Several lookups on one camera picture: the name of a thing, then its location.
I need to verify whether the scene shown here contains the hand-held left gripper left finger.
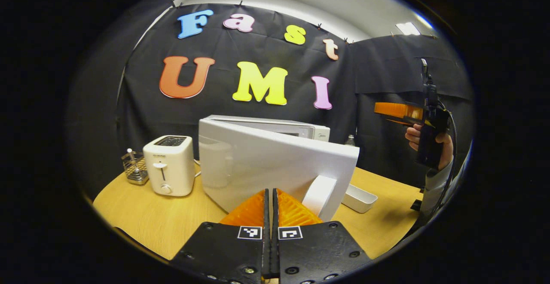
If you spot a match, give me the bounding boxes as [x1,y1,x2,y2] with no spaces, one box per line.
[171,188,271,284]

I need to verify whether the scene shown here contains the metal utensil with white knob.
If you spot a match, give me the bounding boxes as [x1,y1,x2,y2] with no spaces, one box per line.
[127,148,141,178]

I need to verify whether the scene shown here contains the black backdrop cloth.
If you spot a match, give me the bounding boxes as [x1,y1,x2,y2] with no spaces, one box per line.
[67,0,475,198]

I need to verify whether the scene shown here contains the small white rectangular tray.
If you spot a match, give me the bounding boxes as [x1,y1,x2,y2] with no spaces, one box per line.
[342,183,379,214]

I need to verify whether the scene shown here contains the white microwave oven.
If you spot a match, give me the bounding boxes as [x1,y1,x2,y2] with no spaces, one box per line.
[198,114,361,223]

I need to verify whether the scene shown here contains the white toaster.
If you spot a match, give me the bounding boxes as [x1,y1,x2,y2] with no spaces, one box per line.
[143,135,196,197]

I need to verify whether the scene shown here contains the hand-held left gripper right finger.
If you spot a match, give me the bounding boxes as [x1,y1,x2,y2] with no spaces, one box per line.
[272,188,373,284]

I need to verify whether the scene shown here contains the metal wire basket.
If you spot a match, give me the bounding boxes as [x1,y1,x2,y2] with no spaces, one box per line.
[121,151,150,185]

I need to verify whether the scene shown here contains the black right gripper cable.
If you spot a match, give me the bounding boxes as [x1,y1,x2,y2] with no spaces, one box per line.
[430,99,458,216]

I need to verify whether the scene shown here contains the small ceiling light panel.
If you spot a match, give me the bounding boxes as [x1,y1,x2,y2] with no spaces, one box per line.
[395,22,422,36]

